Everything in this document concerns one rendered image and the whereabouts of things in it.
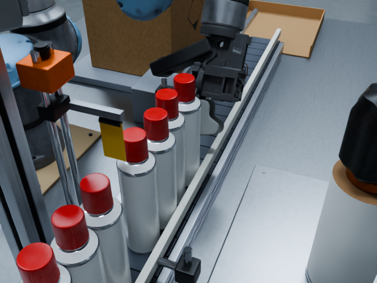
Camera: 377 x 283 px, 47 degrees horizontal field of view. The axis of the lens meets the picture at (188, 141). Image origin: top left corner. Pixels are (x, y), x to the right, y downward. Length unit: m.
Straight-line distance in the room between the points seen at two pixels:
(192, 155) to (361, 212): 0.30
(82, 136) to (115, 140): 0.46
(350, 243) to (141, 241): 0.28
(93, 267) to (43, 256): 0.08
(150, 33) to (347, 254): 0.71
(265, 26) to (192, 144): 0.86
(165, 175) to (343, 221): 0.24
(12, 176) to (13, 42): 0.36
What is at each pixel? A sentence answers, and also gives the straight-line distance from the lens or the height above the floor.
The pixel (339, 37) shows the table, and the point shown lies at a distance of 1.49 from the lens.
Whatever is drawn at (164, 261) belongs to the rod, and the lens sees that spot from 0.62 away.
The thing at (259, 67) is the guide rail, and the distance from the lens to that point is 1.07.
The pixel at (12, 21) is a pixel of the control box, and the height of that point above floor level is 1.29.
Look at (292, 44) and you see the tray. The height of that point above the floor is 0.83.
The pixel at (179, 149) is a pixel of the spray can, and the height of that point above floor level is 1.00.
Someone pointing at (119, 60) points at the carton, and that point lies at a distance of 1.16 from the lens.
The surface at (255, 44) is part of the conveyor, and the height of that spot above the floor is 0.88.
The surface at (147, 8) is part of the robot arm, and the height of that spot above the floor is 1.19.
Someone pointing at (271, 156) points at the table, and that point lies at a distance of 0.92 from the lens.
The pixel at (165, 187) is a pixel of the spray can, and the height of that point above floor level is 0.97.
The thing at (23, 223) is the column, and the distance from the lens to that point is 0.62.
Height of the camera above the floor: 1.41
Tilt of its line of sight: 38 degrees down
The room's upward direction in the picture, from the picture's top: straight up
